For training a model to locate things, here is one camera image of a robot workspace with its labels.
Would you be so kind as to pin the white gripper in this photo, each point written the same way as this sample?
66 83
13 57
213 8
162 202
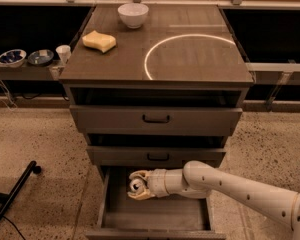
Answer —
156 182

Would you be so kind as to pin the green soda can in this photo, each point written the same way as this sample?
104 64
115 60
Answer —
137 185

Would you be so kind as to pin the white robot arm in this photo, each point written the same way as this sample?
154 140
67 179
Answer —
197 179

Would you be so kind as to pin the middle grey drawer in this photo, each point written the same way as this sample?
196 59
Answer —
144 157

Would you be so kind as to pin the grey drawer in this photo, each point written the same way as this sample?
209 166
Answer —
156 120
144 157
169 218

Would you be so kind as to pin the bottom grey drawer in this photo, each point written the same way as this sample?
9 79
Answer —
169 218

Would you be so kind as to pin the top grey drawer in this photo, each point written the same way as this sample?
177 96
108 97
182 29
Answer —
156 120

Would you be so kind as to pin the grey drawer cabinet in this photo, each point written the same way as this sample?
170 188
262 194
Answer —
182 56

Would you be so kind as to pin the black stand leg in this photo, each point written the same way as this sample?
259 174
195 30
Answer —
6 199

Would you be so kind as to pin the yellow sponge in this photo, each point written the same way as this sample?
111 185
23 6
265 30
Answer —
99 41

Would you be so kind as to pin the white paper cup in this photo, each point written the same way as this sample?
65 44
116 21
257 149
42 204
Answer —
64 53

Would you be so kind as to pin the low side shelf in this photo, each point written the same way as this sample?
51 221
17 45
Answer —
28 72

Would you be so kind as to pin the grey-blue bowl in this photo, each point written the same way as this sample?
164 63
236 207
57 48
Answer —
42 57

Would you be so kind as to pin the white ceramic bowl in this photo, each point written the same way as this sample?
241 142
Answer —
133 15

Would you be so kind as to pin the blue patterned bowl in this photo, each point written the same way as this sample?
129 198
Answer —
13 58

